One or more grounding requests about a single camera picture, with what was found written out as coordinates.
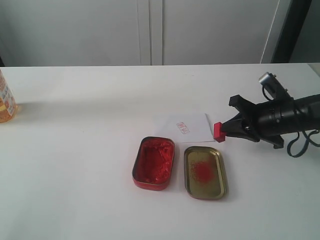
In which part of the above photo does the gold tin lid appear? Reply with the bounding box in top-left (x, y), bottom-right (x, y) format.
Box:
top-left (184, 146), bottom-right (228, 201)

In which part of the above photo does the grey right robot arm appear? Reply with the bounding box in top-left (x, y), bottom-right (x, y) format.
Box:
top-left (220, 94), bottom-right (320, 149)

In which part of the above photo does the white cabinet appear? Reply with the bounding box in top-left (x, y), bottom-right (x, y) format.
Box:
top-left (0, 0), bottom-right (291, 67)

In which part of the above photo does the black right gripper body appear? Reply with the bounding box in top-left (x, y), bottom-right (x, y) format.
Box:
top-left (229, 95), bottom-right (284, 149)

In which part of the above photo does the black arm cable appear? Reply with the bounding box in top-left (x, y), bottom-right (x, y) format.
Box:
top-left (286, 128), bottom-right (320, 158)

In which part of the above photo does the red stamp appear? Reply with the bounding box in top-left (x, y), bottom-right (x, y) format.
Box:
top-left (213, 122), bottom-right (226, 143)

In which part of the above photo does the red ink paste tin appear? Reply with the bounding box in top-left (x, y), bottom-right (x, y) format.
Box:
top-left (132, 136), bottom-right (175, 191)

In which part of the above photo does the white paper sheet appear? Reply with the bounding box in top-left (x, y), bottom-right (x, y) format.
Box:
top-left (153, 113), bottom-right (214, 143)

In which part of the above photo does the orange translucent bottle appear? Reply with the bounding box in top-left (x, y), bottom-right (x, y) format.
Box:
top-left (0, 71), bottom-right (18, 124)

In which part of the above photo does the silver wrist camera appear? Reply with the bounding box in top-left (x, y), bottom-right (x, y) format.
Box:
top-left (258, 72), bottom-right (291, 101)

